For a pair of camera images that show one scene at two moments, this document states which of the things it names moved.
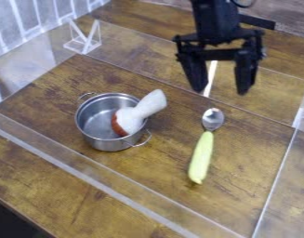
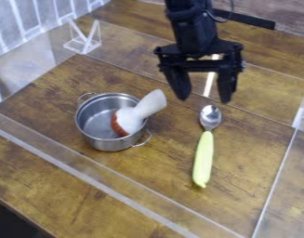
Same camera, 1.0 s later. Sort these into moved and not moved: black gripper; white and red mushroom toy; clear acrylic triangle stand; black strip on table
Moved: black gripper
Not moved: black strip on table; white and red mushroom toy; clear acrylic triangle stand
